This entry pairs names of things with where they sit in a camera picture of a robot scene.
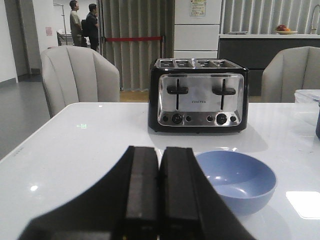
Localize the red barrier belt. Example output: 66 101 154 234
105 36 163 42

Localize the blue bowl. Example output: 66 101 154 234
196 150 277 216

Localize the paper notice on fridge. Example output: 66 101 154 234
189 0 207 17

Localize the grey armchair right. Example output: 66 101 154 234
261 46 320 103

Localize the dark blue saucepan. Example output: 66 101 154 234
315 110 320 140

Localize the dark kitchen counter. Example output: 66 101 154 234
218 34 320 96

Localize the person in black shirt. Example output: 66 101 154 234
81 3 99 52

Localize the person in beige shirt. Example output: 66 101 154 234
69 0 82 47

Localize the black and chrome toaster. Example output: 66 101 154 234
148 58 249 133

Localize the grey armchair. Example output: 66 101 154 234
261 46 320 103
41 45 120 117

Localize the grey armchair left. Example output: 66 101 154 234
41 45 120 117

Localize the white refrigerator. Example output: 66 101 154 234
173 0 222 59

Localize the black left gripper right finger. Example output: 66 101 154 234
159 147 254 240

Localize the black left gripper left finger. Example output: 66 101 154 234
24 146 158 240

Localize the kitchen faucet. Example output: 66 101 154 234
310 4 320 35

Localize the fruit plate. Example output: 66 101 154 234
275 24 298 35

